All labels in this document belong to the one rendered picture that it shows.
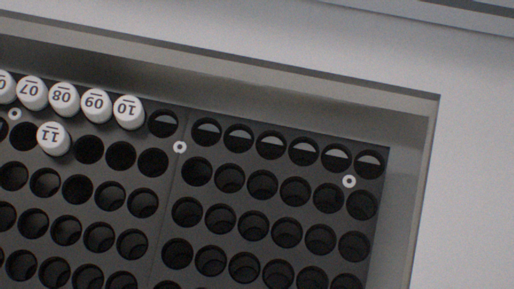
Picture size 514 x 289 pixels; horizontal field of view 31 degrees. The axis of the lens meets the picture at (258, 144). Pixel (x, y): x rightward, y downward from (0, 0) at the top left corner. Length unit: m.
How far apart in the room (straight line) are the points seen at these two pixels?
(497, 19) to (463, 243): 0.08
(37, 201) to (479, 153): 0.18
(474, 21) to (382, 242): 0.14
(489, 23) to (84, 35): 0.16
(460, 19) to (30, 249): 0.20
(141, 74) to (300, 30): 0.14
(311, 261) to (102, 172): 0.10
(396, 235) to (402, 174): 0.03
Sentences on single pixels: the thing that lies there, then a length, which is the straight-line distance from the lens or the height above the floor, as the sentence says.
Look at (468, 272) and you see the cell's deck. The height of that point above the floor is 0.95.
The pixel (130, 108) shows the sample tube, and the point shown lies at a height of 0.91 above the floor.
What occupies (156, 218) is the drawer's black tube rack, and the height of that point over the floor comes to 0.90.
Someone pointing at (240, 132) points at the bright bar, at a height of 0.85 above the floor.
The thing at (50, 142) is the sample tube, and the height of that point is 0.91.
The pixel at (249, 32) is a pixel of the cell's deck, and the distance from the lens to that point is 0.36.
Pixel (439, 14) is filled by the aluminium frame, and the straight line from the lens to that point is 0.36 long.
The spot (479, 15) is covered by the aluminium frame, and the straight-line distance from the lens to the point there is 0.35.
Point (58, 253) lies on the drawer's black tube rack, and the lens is 0.39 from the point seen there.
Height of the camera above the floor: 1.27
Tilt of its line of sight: 73 degrees down
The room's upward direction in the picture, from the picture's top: 1 degrees counter-clockwise
